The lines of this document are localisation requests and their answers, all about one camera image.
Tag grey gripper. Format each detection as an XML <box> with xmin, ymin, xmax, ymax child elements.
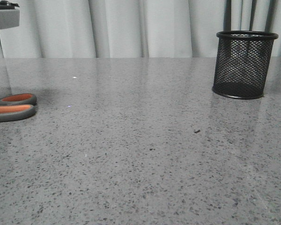
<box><xmin>0</xmin><ymin>0</ymin><xmax>20</xmax><ymax>30</ymax></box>

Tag black mesh pen bucket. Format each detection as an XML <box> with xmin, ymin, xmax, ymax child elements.
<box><xmin>212</xmin><ymin>30</ymin><xmax>279</xmax><ymax>99</ymax></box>

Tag white curtain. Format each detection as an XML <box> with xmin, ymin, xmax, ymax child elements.
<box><xmin>0</xmin><ymin>0</ymin><xmax>281</xmax><ymax>58</ymax></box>

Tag grey and orange scissors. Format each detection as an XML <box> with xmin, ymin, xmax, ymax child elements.
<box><xmin>0</xmin><ymin>93</ymin><xmax>37</xmax><ymax>122</ymax></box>

